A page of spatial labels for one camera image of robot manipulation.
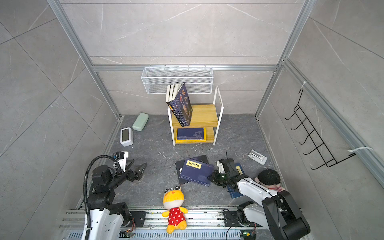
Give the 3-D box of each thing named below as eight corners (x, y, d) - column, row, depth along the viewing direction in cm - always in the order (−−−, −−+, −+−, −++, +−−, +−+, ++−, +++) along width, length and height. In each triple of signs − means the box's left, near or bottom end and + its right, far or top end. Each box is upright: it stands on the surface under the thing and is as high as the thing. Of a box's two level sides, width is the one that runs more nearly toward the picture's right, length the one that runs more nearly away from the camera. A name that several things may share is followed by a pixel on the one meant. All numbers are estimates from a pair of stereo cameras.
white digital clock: (122, 147, 103) (120, 143, 99) (122, 132, 112) (120, 128, 108) (133, 144, 105) (131, 141, 101) (132, 130, 113) (130, 126, 109)
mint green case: (133, 131, 112) (131, 127, 108) (140, 115, 122) (139, 111, 119) (143, 131, 111) (141, 128, 108) (149, 115, 122) (148, 112, 119)
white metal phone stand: (247, 157, 99) (248, 155, 97) (250, 150, 102) (251, 148, 100) (263, 165, 95) (265, 163, 93) (266, 158, 98) (268, 156, 96)
